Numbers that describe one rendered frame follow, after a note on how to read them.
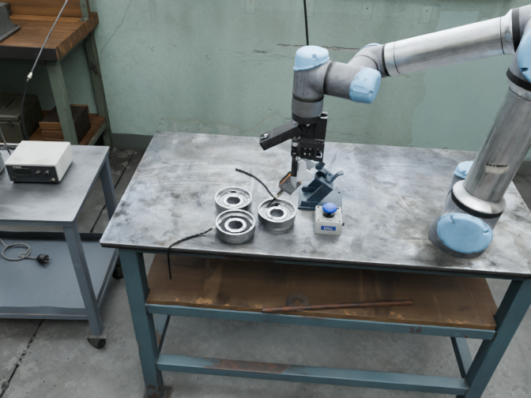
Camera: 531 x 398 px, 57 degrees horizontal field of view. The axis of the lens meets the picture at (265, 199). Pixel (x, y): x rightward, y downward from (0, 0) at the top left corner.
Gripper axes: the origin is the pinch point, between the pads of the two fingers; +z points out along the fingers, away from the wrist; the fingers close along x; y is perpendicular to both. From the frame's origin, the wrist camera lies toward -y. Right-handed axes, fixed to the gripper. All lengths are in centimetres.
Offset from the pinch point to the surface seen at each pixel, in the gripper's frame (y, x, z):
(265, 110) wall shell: -23, 158, 60
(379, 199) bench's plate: 26.1, 13.5, 13.4
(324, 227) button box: 9.5, -5.5, 10.5
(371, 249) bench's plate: 22.3, -9.2, 13.4
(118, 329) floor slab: -68, 15, 93
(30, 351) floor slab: -98, 1, 93
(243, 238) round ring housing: -11.2, -12.7, 10.7
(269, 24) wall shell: -23, 158, 9
